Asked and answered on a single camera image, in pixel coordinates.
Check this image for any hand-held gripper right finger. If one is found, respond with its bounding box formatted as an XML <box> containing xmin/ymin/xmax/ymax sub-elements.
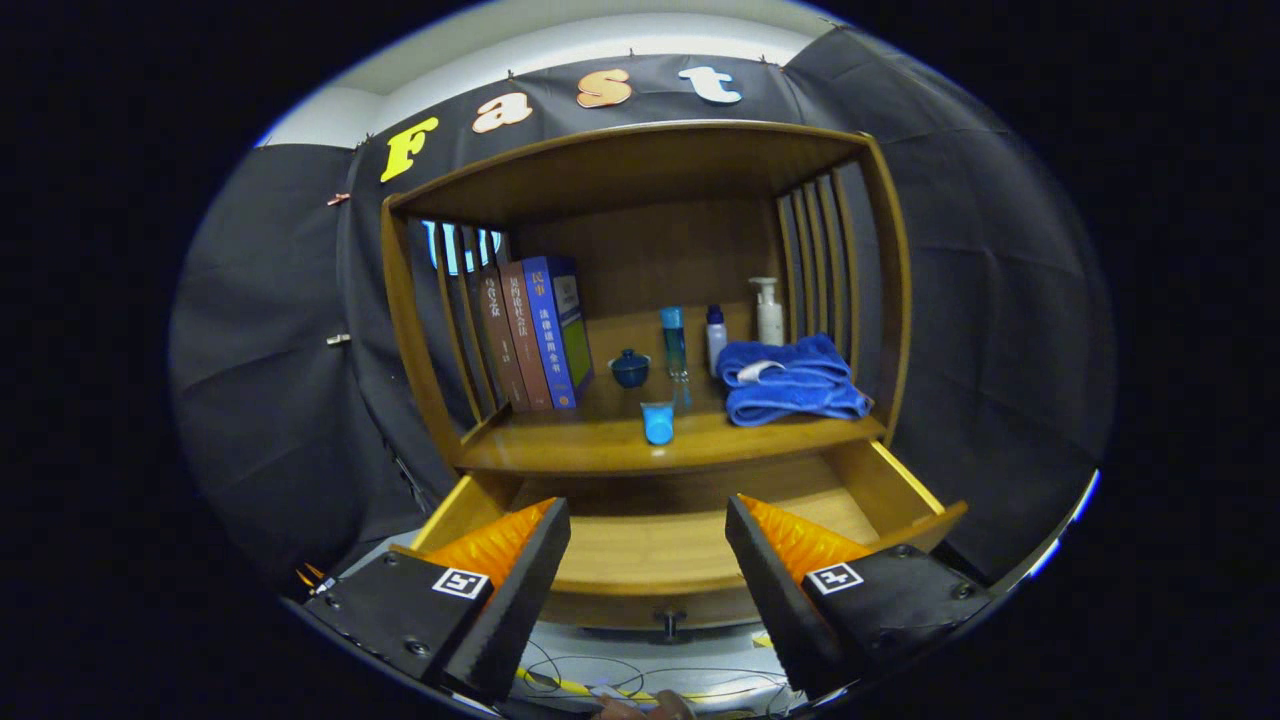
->
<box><xmin>724</xmin><ymin>493</ymin><xmax>993</xmax><ymax>701</ymax></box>

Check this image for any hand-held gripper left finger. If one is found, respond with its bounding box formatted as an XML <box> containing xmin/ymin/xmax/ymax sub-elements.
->
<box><xmin>303</xmin><ymin>497</ymin><xmax>572</xmax><ymax>704</ymax></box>

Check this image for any wooden drawer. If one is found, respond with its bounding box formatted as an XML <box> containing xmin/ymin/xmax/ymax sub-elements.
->
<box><xmin>390</xmin><ymin>438</ymin><xmax>969</xmax><ymax>641</ymax></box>

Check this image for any wooden cabinet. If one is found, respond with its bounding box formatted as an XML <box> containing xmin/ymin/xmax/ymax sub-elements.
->
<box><xmin>380</xmin><ymin>120</ymin><xmax>913</xmax><ymax>479</ymax></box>

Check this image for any blue folded towel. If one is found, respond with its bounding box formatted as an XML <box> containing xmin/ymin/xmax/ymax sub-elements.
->
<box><xmin>715</xmin><ymin>333</ymin><xmax>873</xmax><ymax>428</ymax></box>

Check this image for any dark brown book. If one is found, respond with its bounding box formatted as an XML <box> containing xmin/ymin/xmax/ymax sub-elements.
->
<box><xmin>478</xmin><ymin>268</ymin><xmax>531</xmax><ymax>413</ymax></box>

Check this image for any reddish brown book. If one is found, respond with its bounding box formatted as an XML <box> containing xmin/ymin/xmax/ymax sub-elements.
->
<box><xmin>498</xmin><ymin>262</ymin><xmax>554</xmax><ymax>411</ymax></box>

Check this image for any blue book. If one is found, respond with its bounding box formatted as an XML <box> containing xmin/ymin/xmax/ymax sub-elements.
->
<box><xmin>521</xmin><ymin>255</ymin><xmax>595</xmax><ymax>410</ymax></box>

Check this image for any teal glass bottle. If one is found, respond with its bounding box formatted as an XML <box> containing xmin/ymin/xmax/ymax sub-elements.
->
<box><xmin>660</xmin><ymin>306</ymin><xmax>691</xmax><ymax>406</ymax></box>

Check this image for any white pump bottle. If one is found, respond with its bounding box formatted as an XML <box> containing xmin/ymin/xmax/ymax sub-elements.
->
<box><xmin>749</xmin><ymin>277</ymin><xmax>786</xmax><ymax>347</ymax></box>

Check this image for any black backdrop cloth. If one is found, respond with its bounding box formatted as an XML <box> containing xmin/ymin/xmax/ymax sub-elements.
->
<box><xmin>170</xmin><ymin>30</ymin><xmax>1116</xmax><ymax>591</ymax></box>

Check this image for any yellow floor cable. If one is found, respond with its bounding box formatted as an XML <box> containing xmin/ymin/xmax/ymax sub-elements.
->
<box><xmin>520</xmin><ymin>665</ymin><xmax>791</xmax><ymax>703</ymax></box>

